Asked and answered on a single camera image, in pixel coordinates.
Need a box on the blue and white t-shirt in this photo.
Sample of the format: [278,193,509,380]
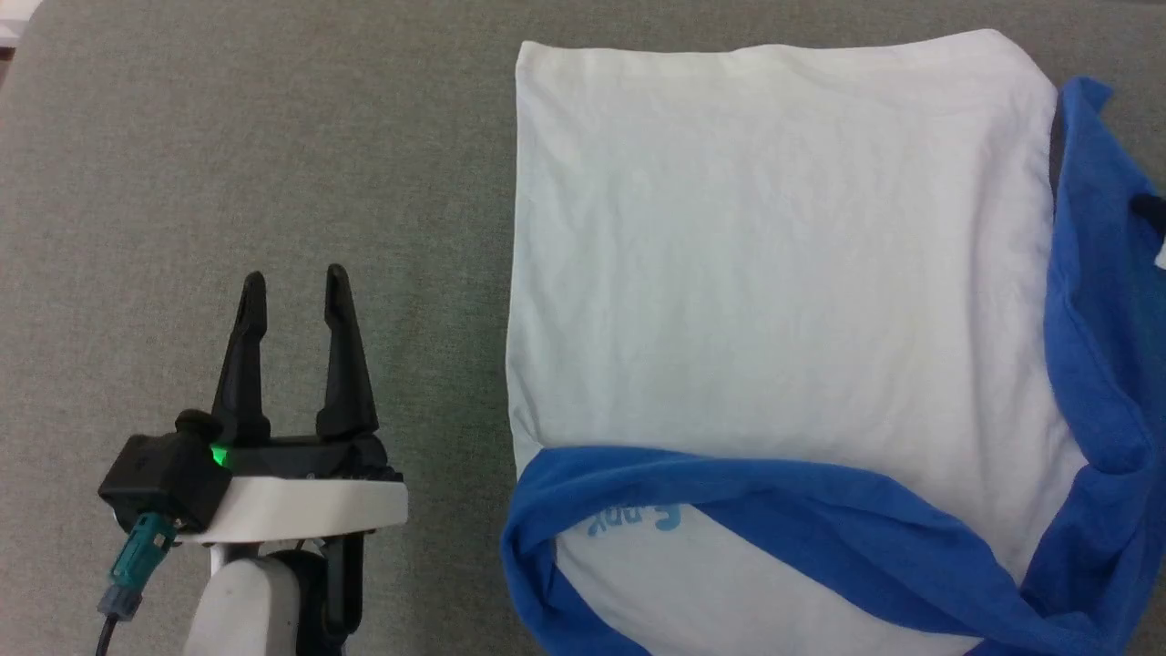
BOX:
[499,27,1166,656]

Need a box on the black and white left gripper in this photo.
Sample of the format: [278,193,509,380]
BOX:
[177,263,409,548]

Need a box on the black cable with teal connector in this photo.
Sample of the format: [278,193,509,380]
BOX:
[94,511,179,656]

